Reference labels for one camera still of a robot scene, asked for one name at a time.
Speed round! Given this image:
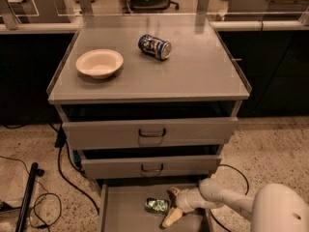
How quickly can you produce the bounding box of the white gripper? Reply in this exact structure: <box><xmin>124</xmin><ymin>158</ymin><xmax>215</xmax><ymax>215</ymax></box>
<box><xmin>161</xmin><ymin>187</ymin><xmax>206</xmax><ymax>228</ymax></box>

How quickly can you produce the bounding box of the green can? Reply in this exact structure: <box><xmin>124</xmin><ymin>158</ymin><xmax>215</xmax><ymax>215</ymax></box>
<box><xmin>144</xmin><ymin>197</ymin><xmax>169</xmax><ymax>215</ymax></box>

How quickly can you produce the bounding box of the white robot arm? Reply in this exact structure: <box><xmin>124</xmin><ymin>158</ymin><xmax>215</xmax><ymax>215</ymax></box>
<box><xmin>161</xmin><ymin>178</ymin><xmax>309</xmax><ymax>232</ymax></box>

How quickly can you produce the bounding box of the grey middle drawer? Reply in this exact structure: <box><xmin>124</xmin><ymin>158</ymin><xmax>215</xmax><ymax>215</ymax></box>
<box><xmin>79</xmin><ymin>148</ymin><xmax>221</xmax><ymax>179</ymax></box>

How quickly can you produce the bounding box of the grey drawer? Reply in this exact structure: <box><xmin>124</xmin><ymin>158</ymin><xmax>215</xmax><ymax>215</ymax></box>
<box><xmin>63</xmin><ymin>117</ymin><xmax>238</xmax><ymax>150</ymax></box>
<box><xmin>79</xmin><ymin>148</ymin><xmax>221</xmax><ymax>179</ymax></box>
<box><xmin>98</xmin><ymin>176</ymin><xmax>214</xmax><ymax>232</ymax></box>

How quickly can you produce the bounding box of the grey bottom drawer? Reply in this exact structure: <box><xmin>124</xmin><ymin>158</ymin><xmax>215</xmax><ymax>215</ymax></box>
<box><xmin>98</xmin><ymin>176</ymin><xmax>214</xmax><ymax>232</ymax></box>

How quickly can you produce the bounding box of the grey top drawer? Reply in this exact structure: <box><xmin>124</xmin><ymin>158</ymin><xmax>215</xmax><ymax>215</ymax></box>
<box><xmin>63</xmin><ymin>117</ymin><xmax>238</xmax><ymax>150</ymax></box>

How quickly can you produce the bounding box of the grey drawer cabinet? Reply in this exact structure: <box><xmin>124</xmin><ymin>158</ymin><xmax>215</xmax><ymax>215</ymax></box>
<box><xmin>45</xmin><ymin>13</ymin><xmax>252</xmax><ymax>186</ymax></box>

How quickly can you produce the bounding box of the blue soda can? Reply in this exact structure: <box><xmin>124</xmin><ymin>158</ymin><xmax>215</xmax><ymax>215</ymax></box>
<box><xmin>138</xmin><ymin>34</ymin><xmax>172</xmax><ymax>61</ymax></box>

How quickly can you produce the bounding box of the black pole on floor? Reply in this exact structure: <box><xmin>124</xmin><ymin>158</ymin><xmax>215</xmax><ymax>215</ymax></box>
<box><xmin>15</xmin><ymin>162</ymin><xmax>39</xmax><ymax>232</ymax></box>

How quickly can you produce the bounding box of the white bowl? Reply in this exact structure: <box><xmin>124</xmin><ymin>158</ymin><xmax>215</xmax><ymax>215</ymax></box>
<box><xmin>75</xmin><ymin>49</ymin><xmax>124</xmax><ymax>79</ymax></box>

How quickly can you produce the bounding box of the black cable right floor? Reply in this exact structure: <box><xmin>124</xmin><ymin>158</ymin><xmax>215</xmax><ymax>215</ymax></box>
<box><xmin>209</xmin><ymin>163</ymin><xmax>250</xmax><ymax>232</ymax></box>

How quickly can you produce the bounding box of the black cable floor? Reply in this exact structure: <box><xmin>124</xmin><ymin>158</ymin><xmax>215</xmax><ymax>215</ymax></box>
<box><xmin>47</xmin><ymin>123</ymin><xmax>100</xmax><ymax>215</ymax></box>
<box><xmin>209</xmin><ymin>163</ymin><xmax>250</xmax><ymax>232</ymax></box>

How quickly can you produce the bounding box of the thin black cable loop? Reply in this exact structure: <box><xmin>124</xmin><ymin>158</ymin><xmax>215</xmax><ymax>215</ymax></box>
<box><xmin>0</xmin><ymin>155</ymin><xmax>63</xmax><ymax>231</ymax></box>

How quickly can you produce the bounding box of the black cable left floor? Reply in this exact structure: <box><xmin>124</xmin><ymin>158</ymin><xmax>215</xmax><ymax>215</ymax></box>
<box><xmin>47</xmin><ymin>123</ymin><xmax>100</xmax><ymax>215</ymax></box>

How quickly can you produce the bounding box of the white rail bar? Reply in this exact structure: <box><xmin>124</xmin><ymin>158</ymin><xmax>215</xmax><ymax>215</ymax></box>
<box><xmin>211</xmin><ymin>20</ymin><xmax>309</xmax><ymax>32</ymax></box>

